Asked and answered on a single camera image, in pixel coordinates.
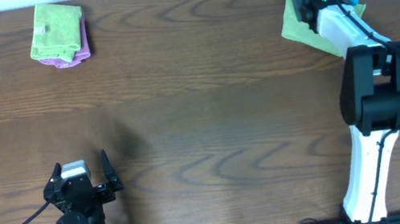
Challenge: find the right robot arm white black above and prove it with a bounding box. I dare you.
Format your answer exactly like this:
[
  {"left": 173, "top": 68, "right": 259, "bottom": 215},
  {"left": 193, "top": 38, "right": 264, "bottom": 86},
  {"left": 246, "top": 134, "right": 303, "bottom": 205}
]
[{"left": 299, "top": 0, "right": 400, "bottom": 224}]

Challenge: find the green cloth unfolded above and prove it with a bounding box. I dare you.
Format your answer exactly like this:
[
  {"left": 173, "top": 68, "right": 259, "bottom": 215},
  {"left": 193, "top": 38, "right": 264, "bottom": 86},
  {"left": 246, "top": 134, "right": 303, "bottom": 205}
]
[{"left": 281, "top": 0, "right": 378, "bottom": 57}]

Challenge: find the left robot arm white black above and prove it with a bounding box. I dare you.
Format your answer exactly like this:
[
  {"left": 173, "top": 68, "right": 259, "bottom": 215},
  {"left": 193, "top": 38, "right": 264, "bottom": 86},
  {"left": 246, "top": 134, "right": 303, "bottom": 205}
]
[{"left": 43, "top": 150, "right": 123, "bottom": 224}]

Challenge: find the green folded cloth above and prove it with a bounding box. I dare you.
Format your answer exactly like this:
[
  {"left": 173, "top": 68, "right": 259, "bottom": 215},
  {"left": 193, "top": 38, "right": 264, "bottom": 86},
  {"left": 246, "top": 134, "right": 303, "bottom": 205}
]
[{"left": 30, "top": 4, "right": 83, "bottom": 62}]

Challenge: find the pink folded cloth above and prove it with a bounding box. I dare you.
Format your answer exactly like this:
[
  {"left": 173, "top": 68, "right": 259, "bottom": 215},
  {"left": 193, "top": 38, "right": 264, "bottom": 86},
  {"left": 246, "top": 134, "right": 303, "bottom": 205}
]
[{"left": 39, "top": 14, "right": 91, "bottom": 69}]

